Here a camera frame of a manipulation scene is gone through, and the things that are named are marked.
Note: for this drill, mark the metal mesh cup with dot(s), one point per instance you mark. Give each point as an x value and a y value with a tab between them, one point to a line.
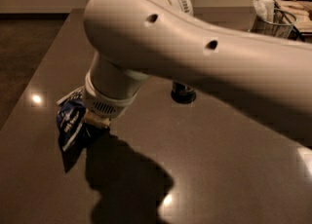
280	26

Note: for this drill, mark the white napkins in cup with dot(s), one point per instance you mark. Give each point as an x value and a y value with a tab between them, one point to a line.
264	9

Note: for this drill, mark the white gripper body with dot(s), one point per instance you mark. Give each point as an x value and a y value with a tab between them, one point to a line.
105	106

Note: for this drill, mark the blue potato chip bag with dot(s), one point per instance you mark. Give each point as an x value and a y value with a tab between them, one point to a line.
70	120

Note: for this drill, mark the wooden tray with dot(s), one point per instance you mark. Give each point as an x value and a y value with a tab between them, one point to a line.
302	10

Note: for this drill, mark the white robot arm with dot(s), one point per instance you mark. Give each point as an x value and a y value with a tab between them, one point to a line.
267	78

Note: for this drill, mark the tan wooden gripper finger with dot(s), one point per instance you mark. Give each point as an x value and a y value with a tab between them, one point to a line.
95	120

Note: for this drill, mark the blue soda can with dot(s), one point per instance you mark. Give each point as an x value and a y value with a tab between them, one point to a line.
182	94

